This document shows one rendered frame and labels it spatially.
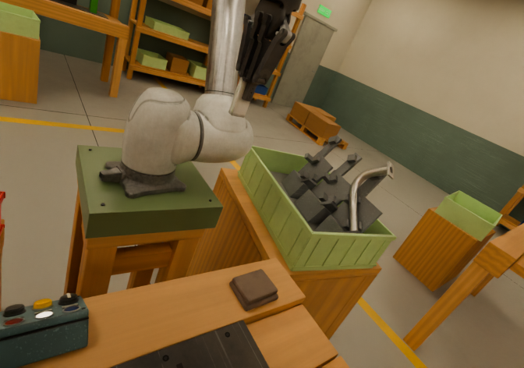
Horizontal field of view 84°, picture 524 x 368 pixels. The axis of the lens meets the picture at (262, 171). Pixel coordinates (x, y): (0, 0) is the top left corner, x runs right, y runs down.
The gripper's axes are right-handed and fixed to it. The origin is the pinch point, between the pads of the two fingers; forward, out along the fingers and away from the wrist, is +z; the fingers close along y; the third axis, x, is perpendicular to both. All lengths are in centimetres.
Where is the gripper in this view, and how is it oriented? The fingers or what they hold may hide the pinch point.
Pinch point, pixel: (242, 97)
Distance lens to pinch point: 56.6
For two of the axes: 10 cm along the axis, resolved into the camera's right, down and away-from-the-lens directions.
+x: -7.7, -0.3, -6.3
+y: -5.2, -5.4, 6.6
